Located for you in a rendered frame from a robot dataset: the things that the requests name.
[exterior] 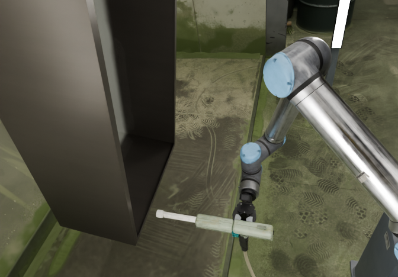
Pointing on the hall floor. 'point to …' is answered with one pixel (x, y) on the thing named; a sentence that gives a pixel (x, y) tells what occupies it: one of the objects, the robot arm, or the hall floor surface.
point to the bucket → (291, 1)
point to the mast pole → (332, 66)
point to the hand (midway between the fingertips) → (241, 232)
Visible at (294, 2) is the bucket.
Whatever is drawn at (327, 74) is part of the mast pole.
